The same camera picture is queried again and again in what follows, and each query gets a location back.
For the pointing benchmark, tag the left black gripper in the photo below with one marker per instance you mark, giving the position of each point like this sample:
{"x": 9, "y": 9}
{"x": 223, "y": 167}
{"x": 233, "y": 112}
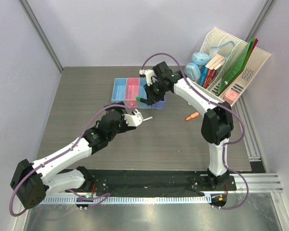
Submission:
{"x": 122, "y": 110}

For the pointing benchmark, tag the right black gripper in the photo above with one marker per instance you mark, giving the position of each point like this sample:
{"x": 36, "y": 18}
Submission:
{"x": 152, "y": 98}

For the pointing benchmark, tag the green cap black marker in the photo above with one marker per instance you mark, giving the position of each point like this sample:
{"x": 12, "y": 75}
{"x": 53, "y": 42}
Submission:
{"x": 140, "y": 99}

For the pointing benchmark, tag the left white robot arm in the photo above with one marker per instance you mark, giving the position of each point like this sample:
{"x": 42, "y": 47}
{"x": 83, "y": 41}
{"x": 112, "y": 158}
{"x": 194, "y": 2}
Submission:
{"x": 62, "y": 156}

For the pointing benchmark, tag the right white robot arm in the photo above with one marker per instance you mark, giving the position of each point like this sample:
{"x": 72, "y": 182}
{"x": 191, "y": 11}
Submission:
{"x": 217, "y": 123}

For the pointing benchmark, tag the purple bin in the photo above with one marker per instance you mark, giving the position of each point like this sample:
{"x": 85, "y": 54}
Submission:
{"x": 159, "y": 105}

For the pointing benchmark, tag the light blue bin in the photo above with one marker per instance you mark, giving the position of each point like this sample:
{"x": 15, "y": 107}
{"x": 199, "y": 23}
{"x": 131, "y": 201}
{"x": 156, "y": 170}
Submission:
{"x": 119, "y": 90}
{"x": 142, "y": 94}

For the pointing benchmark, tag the blue cap white marker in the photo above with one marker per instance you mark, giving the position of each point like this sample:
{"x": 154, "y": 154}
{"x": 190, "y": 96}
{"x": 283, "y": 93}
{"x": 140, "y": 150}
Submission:
{"x": 146, "y": 119}

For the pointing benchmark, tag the pink bin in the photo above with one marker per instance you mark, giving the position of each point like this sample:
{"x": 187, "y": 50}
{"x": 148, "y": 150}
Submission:
{"x": 132, "y": 92}

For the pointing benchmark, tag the leftmost light blue bin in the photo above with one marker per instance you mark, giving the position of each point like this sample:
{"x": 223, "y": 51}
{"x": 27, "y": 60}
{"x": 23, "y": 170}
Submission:
{"x": 119, "y": 90}

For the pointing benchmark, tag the orange highlighter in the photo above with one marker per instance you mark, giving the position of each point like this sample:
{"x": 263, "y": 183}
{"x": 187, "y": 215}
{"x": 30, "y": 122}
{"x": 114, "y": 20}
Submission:
{"x": 192, "y": 116}

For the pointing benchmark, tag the lower blue tape dispenser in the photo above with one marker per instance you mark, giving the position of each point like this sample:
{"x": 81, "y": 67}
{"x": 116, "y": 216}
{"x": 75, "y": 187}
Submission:
{"x": 192, "y": 71}

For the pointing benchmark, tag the blue tape dispenser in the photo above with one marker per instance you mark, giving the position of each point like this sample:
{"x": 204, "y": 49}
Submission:
{"x": 200, "y": 59}
{"x": 192, "y": 71}

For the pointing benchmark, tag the red blue book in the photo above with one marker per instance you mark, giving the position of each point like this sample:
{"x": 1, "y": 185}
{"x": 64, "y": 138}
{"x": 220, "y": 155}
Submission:
{"x": 206, "y": 77}

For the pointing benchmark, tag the upper blue tape dispenser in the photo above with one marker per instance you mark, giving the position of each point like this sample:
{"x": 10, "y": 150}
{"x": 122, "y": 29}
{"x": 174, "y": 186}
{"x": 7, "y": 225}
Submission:
{"x": 200, "y": 59}

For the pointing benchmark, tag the tan topped book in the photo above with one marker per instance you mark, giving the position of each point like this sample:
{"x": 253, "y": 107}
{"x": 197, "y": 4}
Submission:
{"x": 214, "y": 62}

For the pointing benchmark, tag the pink sticky note pad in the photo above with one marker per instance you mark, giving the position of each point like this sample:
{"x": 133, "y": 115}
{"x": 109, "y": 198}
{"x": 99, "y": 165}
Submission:
{"x": 231, "y": 96}

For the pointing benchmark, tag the green plastic folder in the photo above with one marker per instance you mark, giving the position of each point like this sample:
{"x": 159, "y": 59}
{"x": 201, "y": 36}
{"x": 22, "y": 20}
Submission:
{"x": 237, "y": 66}

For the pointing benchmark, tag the white desk file organizer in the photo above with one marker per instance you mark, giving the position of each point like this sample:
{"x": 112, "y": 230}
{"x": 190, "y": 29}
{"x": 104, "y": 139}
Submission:
{"x": 258, "y": 57}

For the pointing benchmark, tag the clear zip bag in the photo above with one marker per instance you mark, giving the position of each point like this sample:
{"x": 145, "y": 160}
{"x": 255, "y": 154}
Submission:
{"x": 223, "y": 50}

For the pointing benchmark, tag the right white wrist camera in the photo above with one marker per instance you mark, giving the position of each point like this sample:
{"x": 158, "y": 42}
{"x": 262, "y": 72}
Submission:
{"x": 149, "y": 75}

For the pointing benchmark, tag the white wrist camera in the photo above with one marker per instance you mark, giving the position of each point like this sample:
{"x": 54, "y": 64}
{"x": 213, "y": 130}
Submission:
{"x": 135, "y": 119}
{"x": 149, "y": 75}

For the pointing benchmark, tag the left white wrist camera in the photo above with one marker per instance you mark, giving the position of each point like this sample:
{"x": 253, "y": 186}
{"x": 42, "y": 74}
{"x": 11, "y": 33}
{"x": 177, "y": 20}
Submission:
{"x": 135, "y": 119}

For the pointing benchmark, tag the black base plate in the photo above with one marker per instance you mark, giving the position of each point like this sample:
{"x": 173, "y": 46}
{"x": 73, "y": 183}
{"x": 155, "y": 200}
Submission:
{"x": 156, "y": 181}

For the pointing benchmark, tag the aluminium rail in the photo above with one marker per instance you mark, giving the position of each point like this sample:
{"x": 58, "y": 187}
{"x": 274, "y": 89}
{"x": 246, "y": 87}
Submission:
{"x": 244, "y": 182}

